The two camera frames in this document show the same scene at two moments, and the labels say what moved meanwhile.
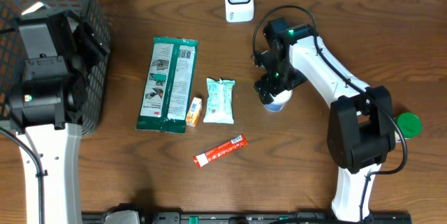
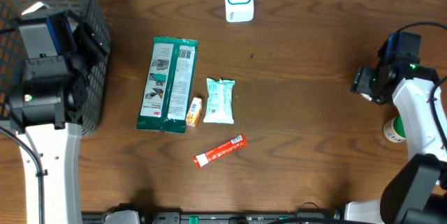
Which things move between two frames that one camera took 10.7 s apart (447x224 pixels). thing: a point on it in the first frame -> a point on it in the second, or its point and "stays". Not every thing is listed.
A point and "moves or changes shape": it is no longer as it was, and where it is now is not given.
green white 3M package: [167, 94] stays
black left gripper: [91, 48] stays
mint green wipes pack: [220, 103] stays
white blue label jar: [280, 100] moves or changes shape
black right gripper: [275, 87] -> [362, 81]
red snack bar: [239, 143] stays
